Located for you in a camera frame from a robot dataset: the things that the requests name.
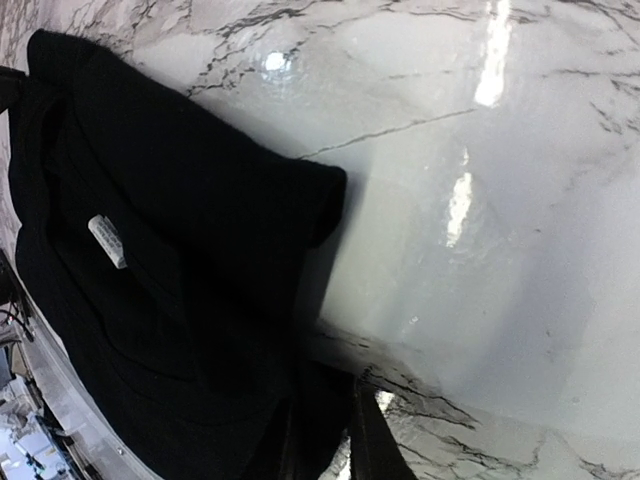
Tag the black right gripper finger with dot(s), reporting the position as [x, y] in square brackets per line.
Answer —
[375, 454]

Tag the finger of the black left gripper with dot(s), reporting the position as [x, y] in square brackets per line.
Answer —
[12, 82]

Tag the black garment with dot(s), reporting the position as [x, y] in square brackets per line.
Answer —
[165, 248]

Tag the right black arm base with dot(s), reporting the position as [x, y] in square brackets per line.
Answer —
[15, 309]

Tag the aluminium front frame rail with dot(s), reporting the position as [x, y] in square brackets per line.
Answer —
[70, 414]

